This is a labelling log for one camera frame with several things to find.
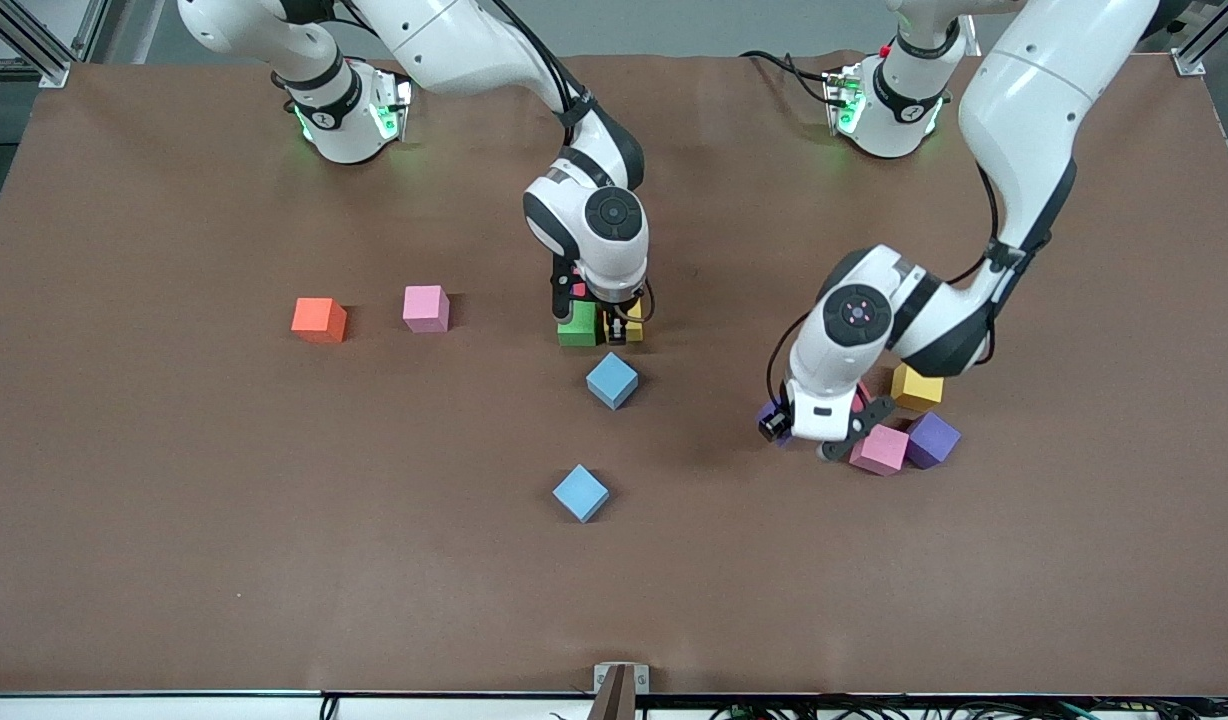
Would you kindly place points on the purple foam block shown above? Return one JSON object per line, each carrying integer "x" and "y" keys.
{"x": 766, "y": 412}
{"x": 932, "y": 437}

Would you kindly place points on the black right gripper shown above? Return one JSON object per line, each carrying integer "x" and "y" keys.
{"x": 614, "y": 318}

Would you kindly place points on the yellow foam block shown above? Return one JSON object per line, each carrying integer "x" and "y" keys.
{"x": 919, "y": 388}
{"x": 635, "y": 322}

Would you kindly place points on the brown table cover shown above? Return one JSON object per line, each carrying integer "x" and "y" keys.
{"x": 274, "y": 560}

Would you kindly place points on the pink foam block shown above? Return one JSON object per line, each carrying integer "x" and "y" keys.
{"x": 880, "y": 450}
{"x": 424, "y": 305}

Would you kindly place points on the orange foam block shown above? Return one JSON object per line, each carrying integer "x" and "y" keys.
{"x": 317, "y": 318}

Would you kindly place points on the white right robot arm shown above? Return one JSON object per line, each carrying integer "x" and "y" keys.
{"x": 454, "y": 50}

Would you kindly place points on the aluminium frame post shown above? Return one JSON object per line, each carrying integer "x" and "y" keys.
{"x": 52, "y": 72}
{"x": 1189, "y": 65}

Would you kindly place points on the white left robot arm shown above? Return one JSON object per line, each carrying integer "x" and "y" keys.
{"x": 1024, "y": 100}

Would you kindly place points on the green foam block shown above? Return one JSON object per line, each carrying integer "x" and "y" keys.
{"x": 577, "y": 325}

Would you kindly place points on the blue foam block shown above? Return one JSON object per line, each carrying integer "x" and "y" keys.
{"x": 611, "y": 378}
{"x": 579, "y": 490}

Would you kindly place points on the metal table edge bracket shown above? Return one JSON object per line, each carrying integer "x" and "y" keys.
{"x": 604, "y": 678}

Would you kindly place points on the white table edge rail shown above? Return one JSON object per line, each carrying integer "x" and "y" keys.
{"x": 174, "y": 708}

